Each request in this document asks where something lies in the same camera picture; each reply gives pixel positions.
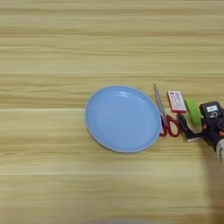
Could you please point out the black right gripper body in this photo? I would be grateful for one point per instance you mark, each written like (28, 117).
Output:
(213, 131)

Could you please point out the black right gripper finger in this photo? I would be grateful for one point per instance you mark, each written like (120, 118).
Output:
(185, 124)

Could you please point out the green rectangular block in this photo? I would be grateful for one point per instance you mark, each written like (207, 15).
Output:
(193, 110)

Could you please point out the white pink small box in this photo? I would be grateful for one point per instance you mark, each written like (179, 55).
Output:
(176, 101)

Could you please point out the blue round plate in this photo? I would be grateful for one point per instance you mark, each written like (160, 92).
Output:
(122, 119)

